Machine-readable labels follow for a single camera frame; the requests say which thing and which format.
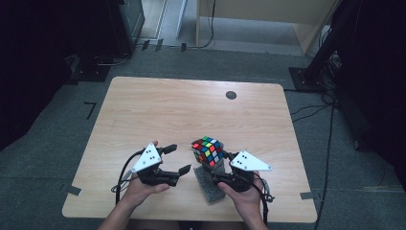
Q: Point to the black metal stand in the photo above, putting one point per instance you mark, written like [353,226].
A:
[308,78]

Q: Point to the black angled floor tape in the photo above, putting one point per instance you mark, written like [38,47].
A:
[91,108]

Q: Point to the dark cabinet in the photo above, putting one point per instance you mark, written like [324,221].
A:
[127,25]

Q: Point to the multicoloured puzzle cube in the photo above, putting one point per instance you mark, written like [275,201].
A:
[207,151]

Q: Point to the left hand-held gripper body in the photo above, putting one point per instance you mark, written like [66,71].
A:
[148,159]

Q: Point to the round dark table grommet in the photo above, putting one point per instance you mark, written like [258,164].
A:
[230,95]

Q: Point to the black flat stand base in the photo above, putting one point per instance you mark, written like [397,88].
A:
[91,72]

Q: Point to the light wooden furniture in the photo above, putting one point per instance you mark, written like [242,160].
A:
[255,8]

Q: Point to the grey cloth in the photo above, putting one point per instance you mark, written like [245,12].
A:
[209,188]

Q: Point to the grey tape strip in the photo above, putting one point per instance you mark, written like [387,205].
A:
[72,190]
[308,195]

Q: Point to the person's left hand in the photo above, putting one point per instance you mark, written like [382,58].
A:
[139,193]

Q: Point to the dark floor tape piece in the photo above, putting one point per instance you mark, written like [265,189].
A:
[183,47]
[159,45]

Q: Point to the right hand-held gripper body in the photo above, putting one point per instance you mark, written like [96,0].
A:
[249,163]

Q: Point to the black curtain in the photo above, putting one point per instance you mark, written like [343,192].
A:
[379,80]
[38,64]

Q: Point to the person's right hand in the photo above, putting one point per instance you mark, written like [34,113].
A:
[245,202]

